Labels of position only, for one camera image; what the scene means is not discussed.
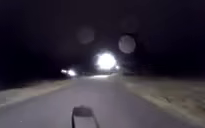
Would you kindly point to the street lamp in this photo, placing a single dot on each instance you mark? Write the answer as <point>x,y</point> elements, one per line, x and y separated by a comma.
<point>106,61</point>

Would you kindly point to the vehicle with headlights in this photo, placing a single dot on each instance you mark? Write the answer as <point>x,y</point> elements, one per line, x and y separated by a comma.
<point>69,72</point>

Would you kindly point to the grey asphalt path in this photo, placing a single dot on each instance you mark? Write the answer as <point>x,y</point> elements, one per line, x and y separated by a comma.
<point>116,100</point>

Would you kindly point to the robot's own part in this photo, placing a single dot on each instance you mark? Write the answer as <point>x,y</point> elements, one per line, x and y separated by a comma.
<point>84,116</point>

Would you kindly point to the pale dry grass verge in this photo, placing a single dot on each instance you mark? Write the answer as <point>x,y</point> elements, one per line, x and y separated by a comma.
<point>20,94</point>
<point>176,91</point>

